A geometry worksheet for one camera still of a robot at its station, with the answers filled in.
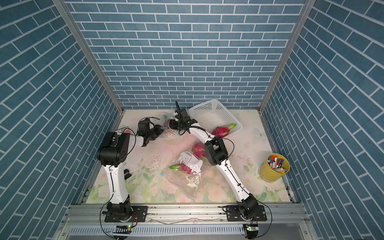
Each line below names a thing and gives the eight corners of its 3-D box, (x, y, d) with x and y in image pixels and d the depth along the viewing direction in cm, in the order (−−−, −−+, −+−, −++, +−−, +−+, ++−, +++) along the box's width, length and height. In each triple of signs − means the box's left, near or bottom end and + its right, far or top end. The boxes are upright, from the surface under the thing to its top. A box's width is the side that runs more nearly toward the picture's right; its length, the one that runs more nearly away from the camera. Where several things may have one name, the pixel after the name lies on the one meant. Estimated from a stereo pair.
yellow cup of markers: (260, 183, 86) (270, 173, 75) (255, 165, 93) (264, 153, 82) (281, 183, 86) (294, 173, 75) (275, 165, 94) (286, 153, 82)
